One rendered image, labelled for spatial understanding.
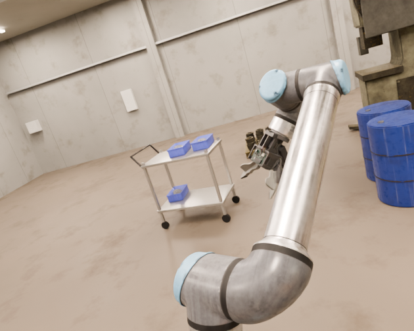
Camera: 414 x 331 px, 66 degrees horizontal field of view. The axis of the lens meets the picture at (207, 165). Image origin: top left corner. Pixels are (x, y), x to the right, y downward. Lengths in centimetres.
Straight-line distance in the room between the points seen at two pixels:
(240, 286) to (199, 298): 10
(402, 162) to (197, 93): 803
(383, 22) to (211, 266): 538
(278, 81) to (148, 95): 1013
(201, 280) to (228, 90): 998
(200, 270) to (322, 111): 45
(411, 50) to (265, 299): 583
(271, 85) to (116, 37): 1041
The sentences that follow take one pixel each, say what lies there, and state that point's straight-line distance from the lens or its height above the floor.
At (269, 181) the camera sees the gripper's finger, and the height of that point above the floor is 138.
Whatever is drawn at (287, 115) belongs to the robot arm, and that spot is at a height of 156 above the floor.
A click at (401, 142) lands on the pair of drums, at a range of 340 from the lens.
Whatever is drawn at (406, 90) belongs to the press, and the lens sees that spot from 628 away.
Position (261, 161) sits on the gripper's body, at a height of 145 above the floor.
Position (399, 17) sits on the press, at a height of 169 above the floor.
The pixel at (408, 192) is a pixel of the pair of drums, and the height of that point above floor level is 17.
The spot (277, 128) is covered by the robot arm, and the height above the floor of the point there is 153.
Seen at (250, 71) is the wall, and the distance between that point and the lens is 1047.
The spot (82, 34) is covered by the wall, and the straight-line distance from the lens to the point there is 1169.
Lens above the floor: 176
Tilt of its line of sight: 16 degrees down
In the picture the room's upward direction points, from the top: 17 degrees counter-clockwise
